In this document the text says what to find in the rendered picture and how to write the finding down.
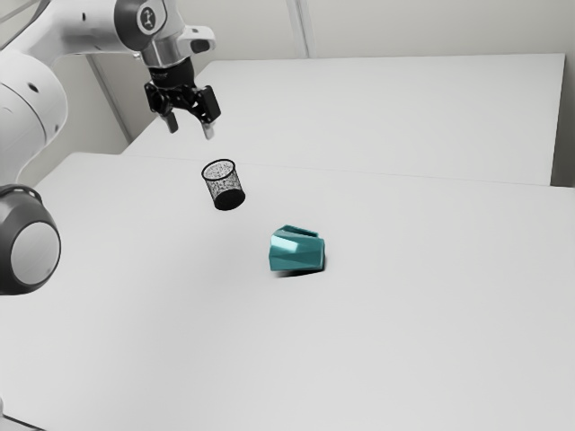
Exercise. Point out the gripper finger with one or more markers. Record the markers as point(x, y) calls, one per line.
point(204, 108)
point(163, 105)

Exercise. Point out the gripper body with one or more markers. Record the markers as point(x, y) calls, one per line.
point(173, 81)

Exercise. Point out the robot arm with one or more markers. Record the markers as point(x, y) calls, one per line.
point(31, 103)

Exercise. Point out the teal faceted mug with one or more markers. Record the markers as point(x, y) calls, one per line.
point(296, 251)

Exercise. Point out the black mesh pen holder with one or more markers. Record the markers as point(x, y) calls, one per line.
point(223, 184)

